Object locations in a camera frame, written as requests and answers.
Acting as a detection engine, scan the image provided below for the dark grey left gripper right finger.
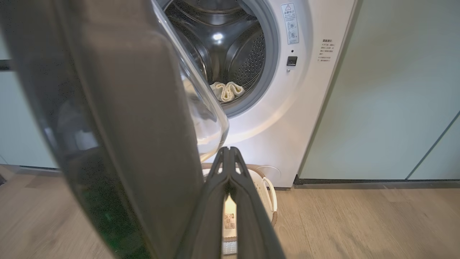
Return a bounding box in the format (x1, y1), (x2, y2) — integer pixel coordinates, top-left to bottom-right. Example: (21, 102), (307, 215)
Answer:
(230, 147), (286, 259)

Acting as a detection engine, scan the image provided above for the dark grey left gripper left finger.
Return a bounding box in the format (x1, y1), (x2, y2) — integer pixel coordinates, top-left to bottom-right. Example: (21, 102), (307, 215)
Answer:
(176, 147), (230, 259)

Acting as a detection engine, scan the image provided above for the dark washing machine door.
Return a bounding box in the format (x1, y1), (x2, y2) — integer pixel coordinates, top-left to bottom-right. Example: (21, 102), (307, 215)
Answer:
(0, 0), (230, 259)

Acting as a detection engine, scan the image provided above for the cream knit garment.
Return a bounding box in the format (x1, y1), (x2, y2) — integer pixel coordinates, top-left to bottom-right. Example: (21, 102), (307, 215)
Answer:
(210, 81), (246, 103)

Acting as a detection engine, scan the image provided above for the white perforated laundry basket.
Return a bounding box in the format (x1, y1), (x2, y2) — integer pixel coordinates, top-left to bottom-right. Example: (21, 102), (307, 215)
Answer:
(201, 163), (279, 256)

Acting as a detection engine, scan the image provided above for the white front-load washing machine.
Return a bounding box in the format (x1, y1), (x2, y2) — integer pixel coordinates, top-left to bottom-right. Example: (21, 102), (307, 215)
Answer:
(155, 0), (359, 188)

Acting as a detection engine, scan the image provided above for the pale grey cabinet panel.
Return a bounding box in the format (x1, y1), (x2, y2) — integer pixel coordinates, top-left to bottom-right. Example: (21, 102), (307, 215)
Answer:
(298, 0), (460, 180)

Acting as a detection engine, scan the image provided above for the round white filter cover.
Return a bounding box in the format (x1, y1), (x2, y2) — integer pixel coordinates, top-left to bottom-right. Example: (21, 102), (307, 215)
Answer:
(256, 165), (281, 184)

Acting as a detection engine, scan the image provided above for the dark cabinet baseboard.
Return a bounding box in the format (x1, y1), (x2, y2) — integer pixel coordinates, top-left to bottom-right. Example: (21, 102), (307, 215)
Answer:
(18, 165), (62, 174)
(293, 175), (460, 186)

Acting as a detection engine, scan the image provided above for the white warning sticker with triangle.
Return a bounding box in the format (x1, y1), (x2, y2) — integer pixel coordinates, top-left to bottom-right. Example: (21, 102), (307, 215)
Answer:
(280, 3), (299, 45)

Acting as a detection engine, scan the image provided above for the pale green cabinet drawer front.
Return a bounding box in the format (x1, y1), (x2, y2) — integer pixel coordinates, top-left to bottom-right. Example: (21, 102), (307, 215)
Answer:
(0, 31), (9, 61)

